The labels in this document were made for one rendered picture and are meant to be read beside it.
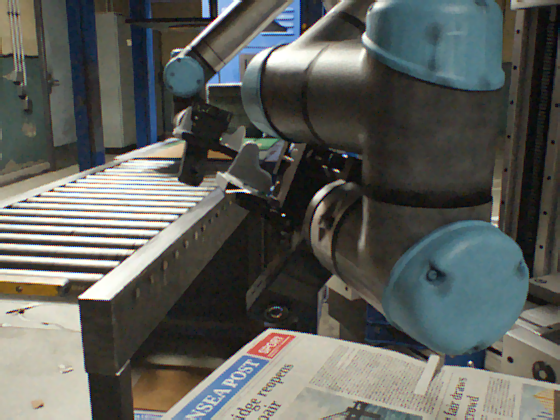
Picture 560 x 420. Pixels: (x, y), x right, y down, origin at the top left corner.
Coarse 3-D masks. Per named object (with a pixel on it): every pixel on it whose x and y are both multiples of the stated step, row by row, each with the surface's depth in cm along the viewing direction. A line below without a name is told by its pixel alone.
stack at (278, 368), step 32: (256, 352) 58; (288, 352) 58; (320, 352) 58; (352, 352) 58; (384, 352) 58; (224, 384) 52; (256, 384) 52; (288, 384) 52; (320, 384) 52; (352, 384) 52; (384, 384) 52; (416, 384) 52; (448, 384) 52; (480, 384) 52; (512, 384) 52; (544, 384) 52; (192, 416) 47; (224, 416) 47; (256, 416) 47; (288, 416) 47; (320, 416) 47; (352, 416) 47; (384, 416) 47; (416, 416) 47; (448, 416) 47; (480, 416) 47; (512, 416) 47; (544, 416) 47
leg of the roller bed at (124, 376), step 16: (128, 368) 86; (96, 384) 83; (112, 384) 83; (128, 384) 86; (96, 400) 84; (112, 400) 83; (128, 400) 87; (96, 416) 85; (112, 416) 84; (128, 416) 87
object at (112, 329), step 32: (192, 224) 119; (224, 224) 146; (160, 256) 99; (192, 256) 119; (96, 288) 83; (128, 288) 85; (160, 288) 100; (96, 320) 80; (128, 320) 86; (160, 320) 100; (96, 352) 81; (128, 352) 86
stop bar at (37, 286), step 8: (0, 280) 81; (8, 280) 81; (16, 280) 81; (24, 280) 81; (32, 280) 81; (40, 280) 81; (48, 280) 81; (56, 280) 81; (64, 280) 81; (0, 288) 81; (8, 288) 80; (16, 288) 80; (24, 288) 80; (32, 288) 80; (40, 288) 80; (48, 288) 79; (56, 288) 79; (64, 288) 80; (56, 296) 80
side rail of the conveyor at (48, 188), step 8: (120, 160) 207; (128, 160) 207; (96, 168) 189; (104, 168) 189; (72, 176) 174; (80, 176) 174; (48, 184) 161; (56, 184) 162; (64, 184) 162; (32, 192) 151; (40, 192) 151; (48, 192) 154; (8, 200) 141; (16, 200) 141; (24, 200) 143; (0, 208) 133; (8, 208) 136
